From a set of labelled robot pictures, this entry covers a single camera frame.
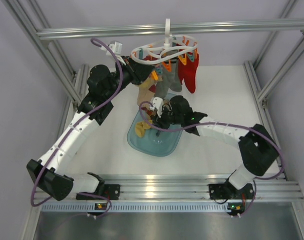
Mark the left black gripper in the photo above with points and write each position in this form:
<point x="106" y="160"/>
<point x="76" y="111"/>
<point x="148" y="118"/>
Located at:
<point x="138" y="72"/>

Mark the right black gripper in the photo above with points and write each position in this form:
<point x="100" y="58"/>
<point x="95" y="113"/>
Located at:
<point x="159" y="121"/>

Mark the beige purple striped sock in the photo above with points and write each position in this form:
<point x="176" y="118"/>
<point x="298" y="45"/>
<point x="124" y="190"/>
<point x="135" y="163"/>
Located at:
<point x="146" y="91"/>

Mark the yellow sock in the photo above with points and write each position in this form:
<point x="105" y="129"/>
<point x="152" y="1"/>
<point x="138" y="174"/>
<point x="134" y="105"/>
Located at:
<point x="140" y="128"/>

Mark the white round clip hanger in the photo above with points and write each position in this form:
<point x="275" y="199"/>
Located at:
<point x="171" y="46"/>

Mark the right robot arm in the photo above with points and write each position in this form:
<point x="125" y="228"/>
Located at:
<point x="257" y="149"/>

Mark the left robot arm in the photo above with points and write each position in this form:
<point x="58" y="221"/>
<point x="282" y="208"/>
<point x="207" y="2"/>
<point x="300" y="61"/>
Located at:
<point x="48" y="172"/>

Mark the beige argyle sock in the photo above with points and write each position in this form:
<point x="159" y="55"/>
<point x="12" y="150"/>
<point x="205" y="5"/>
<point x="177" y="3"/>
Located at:
<point x="150" y="114"/>

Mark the blue transparent tray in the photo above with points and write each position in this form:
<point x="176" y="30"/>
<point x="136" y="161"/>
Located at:
<point x="154" y="142"/>

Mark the grey black striped sock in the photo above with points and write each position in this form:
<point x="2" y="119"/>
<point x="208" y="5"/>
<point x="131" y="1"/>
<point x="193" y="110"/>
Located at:
<point x="170" y="79"/>

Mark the red sock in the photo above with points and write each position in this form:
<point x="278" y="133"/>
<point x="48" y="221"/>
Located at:
<point x="187" y="72"/>

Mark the aluminium top crossbar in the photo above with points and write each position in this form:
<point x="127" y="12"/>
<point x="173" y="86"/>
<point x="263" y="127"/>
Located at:
<point x="266" y="25"/>

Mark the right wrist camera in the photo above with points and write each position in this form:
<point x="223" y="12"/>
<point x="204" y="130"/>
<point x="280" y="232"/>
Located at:
<point x="156" y="105"/>

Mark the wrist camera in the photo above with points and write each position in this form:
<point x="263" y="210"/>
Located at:
<point x="156" y="105"/>
<point x="116" y="48"/>

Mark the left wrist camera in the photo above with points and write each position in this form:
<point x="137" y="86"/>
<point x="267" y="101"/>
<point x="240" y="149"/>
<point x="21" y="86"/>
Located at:
<point x="116" y="48"/>

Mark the perforated cable duct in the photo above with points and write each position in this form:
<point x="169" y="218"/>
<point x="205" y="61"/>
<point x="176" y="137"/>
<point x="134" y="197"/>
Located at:
<point x="141" y="207"/>

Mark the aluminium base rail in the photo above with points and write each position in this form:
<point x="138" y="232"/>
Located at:
<point x="195" y="188"/>

